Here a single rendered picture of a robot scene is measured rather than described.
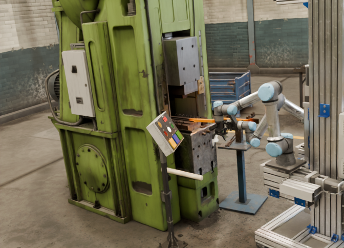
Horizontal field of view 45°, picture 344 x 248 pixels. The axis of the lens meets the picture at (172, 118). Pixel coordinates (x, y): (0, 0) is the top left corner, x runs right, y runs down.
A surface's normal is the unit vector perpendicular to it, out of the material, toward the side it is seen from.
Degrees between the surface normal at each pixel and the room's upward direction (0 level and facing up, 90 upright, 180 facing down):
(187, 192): 89
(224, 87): 89
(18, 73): 90
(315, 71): 90
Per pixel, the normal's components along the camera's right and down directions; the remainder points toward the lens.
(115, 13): -0.65, 0.25
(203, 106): 0.76, 0.10
